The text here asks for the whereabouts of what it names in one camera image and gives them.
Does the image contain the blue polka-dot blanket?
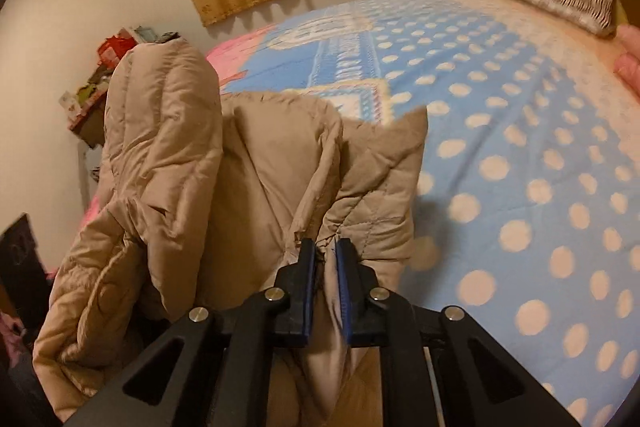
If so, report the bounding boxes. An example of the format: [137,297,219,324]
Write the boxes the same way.
[227,0,640,427]

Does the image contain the wooden cabinet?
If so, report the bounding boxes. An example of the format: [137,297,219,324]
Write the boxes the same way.
[65,99,111,150]

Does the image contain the pink blanket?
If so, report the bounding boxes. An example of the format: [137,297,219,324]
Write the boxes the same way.
[82,31,273,235]

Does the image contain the tan quilted puffer jacket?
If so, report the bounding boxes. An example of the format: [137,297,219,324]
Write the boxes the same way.
[32,38,428,427]

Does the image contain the dark furniture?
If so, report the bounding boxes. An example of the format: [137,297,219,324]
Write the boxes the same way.
[0,213,55,344]

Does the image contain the red box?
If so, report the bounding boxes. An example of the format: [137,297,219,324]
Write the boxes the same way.
[96,35,135,64]

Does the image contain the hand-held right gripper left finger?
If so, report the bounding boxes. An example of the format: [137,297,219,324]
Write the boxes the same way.
[64,239,318,427]

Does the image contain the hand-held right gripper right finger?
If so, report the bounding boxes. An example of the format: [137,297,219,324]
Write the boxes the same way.
[335,238,567,427]

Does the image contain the pink folded cloth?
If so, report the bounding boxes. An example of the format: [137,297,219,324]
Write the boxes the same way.
[614,24,640,100]

